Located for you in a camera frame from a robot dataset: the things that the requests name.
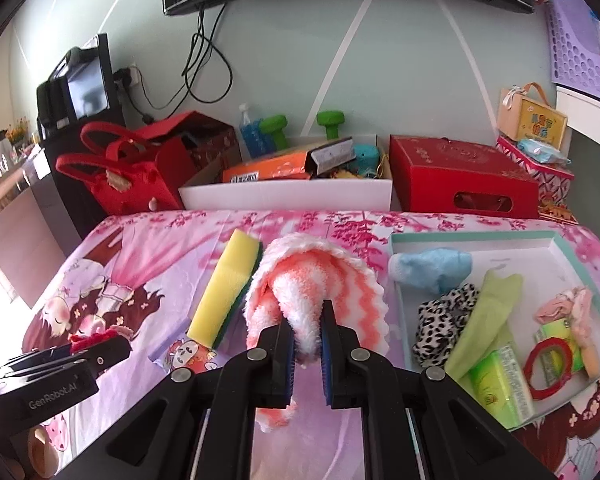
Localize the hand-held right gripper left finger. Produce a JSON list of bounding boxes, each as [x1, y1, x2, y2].
[[92, 321, 296, 480]]

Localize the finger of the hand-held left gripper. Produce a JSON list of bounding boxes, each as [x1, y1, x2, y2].
[[0, 335, 133, 376]]

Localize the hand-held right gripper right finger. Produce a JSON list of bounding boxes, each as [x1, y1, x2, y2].
[[320, 300, 556, 480]]

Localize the red fuzzy hair tie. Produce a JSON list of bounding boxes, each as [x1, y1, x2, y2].
[[70, 329, 126, 353]]

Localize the pink white striped towel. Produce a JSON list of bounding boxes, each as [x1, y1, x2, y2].
[[243, 233, 391, 433]]

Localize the blue face mask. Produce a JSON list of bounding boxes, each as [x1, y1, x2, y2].
[[389, 247, 473, 293]]

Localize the green cloth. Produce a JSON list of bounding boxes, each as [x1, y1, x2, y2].
[[444, 268, 525, 381]]

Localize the green tissue packet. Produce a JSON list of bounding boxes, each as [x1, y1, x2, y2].
[[534, 319, 588, 386], [467, 345, 536, 431]]

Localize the red tape ring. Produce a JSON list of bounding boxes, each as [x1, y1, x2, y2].
[[524, 337, 573, 401]]

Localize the white tray with teal rim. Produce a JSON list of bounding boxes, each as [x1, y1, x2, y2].
[[387, 231, 600, 431]]

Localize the pink baby sock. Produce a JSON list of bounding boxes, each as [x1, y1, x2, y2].
[[535, 287, 596, 341]]

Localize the person's left hand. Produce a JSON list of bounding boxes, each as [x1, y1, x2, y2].
[[5, 425, 60, 480]]

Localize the yellow green sponge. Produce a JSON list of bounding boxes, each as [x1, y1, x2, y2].
[[186, 228, 263, 350]]

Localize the leopard print scrunchie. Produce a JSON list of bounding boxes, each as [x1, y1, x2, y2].
[[412, 283, 481, 368]]

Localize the grey side desk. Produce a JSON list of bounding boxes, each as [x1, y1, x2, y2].
[[0, 155, 106, 311]]

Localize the red felt handbag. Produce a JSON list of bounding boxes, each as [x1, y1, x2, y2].
[[56, 122, 186, 216]]

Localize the white foam box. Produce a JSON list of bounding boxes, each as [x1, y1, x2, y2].
[[178, 134, 393, 211]]

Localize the orange cardboard box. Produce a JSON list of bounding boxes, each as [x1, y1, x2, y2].
[[222, 150, 321, 183]]

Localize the black box with white label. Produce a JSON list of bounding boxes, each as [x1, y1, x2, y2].
[[307, 136, 357, 178]]

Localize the teal toy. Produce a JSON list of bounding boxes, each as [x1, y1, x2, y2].
[[352, 144, 381, 176]]

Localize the blue liquid plastic bottle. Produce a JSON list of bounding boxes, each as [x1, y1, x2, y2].
[[239, 103, 276, 158]]

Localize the red gift box with window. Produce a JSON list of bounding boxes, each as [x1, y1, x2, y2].
[[389, 135, 540, 219]]

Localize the green dumbbell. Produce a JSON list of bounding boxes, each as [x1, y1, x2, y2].
[[259, 115, 288, 150], [316, 111, 345, 141]]

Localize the yellow flowers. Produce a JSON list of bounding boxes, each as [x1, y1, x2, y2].
[[5, 117, 31, 143]]

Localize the dark red open box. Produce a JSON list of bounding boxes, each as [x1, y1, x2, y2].
[[152, 111, 243, 171]]

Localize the black screen device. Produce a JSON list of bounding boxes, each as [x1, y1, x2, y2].
[[36, 33, 126, 133]]

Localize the red white patterned box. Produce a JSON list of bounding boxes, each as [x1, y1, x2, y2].
[[496, 135, 576, 208]]

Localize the blue wet wipes pack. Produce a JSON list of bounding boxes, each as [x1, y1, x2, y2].
[[517, 137, 571, 166]]

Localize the purple perforated basket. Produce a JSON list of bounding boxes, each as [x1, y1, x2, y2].
[[545, 0, 600, 106]]

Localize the white wall socket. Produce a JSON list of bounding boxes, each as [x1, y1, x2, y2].
[[115, 63, 141, 88]]

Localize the black hanging cables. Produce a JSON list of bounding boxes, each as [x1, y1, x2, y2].
[[140, 2, 233, 123]]

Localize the yellow gift box with handle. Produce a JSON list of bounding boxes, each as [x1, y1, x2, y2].
[[496, 82, 570, 151]]

